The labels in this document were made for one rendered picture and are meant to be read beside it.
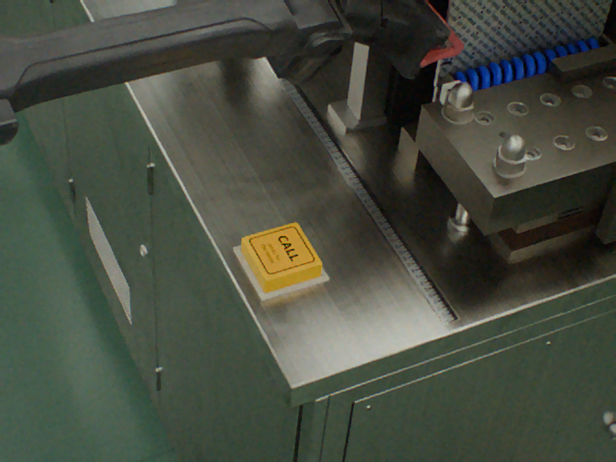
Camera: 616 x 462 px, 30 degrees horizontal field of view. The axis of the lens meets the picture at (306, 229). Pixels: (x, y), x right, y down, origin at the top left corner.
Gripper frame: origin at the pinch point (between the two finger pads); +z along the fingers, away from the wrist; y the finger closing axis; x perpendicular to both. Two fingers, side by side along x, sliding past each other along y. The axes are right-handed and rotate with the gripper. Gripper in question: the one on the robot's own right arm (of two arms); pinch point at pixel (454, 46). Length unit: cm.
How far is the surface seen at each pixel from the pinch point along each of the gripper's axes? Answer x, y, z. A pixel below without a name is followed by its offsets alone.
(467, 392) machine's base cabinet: -30.5, 25.5, 9.5
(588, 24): 8.3, 0.2, 17.2
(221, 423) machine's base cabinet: -65, 1, 5
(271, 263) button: -26.2, 11.4, -16.3
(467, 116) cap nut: -3.9, 8.5, -0.8
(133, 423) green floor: -108, -35, 27
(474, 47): 0.8, 0.2, 2.6
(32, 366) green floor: -115, -55, 15
